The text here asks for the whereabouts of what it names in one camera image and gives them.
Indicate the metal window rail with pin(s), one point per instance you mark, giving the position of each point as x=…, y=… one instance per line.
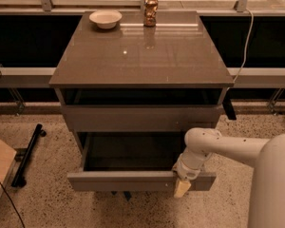
x=38, y=77

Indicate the grey drawer cabinet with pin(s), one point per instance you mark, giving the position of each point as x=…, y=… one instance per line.
x=173, y=64

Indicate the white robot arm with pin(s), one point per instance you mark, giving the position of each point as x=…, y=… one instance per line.
x=266, y=156

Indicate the crushed gold can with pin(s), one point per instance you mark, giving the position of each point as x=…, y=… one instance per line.
x=149, y=13

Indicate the grey drawer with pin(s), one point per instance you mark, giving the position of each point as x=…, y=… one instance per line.
x=139, y=119
x=128, y=162

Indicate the white bowl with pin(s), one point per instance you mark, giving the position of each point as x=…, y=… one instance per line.
x=105, y=19

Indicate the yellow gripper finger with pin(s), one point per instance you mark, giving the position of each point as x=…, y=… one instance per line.
x=181, y=187

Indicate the grey top drawer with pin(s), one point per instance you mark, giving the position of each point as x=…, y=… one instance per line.
x=139, y=119

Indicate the black metal bar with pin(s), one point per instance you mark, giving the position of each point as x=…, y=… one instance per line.
x=19, y=179

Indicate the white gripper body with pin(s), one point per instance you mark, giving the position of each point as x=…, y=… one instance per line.
x=187, y=173

